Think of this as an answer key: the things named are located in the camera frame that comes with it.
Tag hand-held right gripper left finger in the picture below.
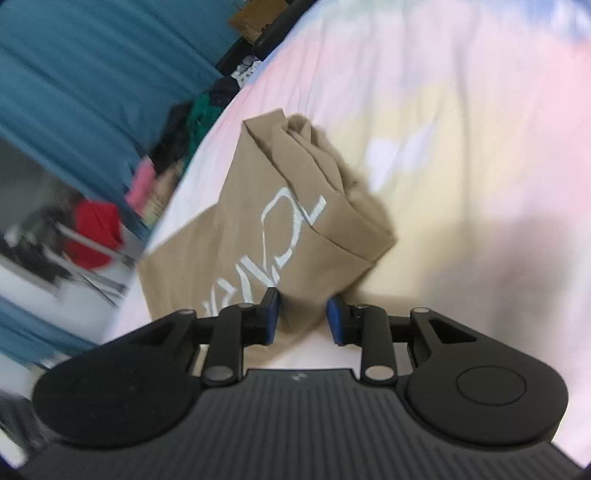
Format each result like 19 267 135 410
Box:
139 287 282 387

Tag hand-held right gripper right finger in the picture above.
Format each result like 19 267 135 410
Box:
325 295 478 386

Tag tan t-shirt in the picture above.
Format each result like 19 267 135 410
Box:
137 108 399 365

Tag pile of colourful clothes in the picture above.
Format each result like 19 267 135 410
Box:
150 76 241 171

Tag tan patterned garment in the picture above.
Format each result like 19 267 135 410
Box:
148 161 185 222

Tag pink garment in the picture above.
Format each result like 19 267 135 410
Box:
126 161 158 215

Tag red garment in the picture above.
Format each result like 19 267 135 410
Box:
65 198 124 271

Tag green garment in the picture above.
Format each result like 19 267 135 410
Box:
187 95 227 139

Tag narrow blue curtain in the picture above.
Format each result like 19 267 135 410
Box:
0 295 100 367

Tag white patterned garment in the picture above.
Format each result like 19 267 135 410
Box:
231 55 264 86

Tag garment steamer stand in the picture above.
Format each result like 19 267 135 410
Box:
4 203 130 305

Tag dark window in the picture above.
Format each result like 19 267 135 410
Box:
0 141 88 241

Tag brown cardboard box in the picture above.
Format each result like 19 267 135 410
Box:
228 0 296 44

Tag wide blue curtain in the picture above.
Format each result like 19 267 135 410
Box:
0 0 250 204

